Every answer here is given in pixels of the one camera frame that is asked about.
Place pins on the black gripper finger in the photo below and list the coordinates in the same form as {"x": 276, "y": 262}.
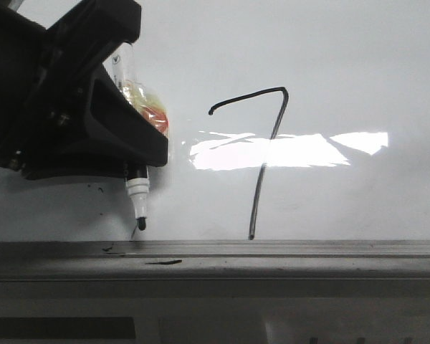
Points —
{"x": 86, "y": 127}

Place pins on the black whiteboard marker with tape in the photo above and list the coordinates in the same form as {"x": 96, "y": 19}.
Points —
{"x": 150, "y": 107}

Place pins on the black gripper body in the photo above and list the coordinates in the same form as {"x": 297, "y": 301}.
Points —
{"x": 38, "y": 75}

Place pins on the white whiteboard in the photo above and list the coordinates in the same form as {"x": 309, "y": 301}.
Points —
{"x": 333, "y": 95}

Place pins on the aluminium whiteboard tray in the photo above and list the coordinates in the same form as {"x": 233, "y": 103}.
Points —
{"x": 215, "y": 292}

